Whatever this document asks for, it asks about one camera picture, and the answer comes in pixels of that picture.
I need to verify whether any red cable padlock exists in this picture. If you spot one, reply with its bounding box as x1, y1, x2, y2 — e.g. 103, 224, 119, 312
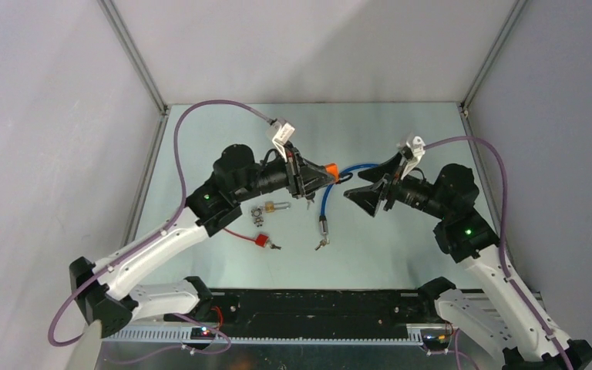
224, 228, 282, 251

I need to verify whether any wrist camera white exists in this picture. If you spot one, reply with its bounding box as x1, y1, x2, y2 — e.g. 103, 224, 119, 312
397, 133, 426, 180
266, 119, 295, 157

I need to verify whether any silver key bunch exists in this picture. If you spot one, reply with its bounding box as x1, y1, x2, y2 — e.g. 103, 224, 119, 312
251, 207, 264, 227

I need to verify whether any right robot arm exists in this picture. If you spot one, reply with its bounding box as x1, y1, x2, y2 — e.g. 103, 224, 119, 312
344, 154, 592, 369

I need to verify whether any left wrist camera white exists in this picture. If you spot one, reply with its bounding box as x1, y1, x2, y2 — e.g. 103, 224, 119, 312
266, 119, 295, 157

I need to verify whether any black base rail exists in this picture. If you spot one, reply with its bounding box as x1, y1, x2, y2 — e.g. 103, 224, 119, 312
188, 288, 449, 340

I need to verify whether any brass long-shackle padlock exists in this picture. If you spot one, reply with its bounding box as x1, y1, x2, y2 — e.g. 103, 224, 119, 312
262, 201, 291, 214

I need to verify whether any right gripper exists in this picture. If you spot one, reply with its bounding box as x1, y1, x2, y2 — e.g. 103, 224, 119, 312
345, 150, 450, 220

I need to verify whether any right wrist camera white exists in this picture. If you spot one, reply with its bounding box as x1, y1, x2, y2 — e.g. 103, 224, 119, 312
397, 133, 426, 180

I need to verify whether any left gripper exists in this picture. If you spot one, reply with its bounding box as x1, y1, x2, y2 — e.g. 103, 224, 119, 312
233, 141, 334, 203

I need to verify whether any orange black padlock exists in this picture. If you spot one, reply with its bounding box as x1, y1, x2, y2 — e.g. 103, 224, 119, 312
324, 163, 353, 184

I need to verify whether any purple cable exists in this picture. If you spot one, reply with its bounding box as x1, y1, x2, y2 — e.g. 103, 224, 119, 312
47, 99, 277, 348
422, 136, 578, 370

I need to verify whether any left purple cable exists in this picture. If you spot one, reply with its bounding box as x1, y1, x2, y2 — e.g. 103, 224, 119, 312
47, 99, 277, 348

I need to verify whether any blue cable lock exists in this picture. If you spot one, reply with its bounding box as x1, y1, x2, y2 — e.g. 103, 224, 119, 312
315, 163, 378, 251

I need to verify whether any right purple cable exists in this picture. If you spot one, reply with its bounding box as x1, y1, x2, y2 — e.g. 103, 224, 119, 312
422, 136, 578, 370

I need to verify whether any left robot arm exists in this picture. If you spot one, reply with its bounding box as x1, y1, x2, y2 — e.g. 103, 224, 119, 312
69, 144, 339, 338

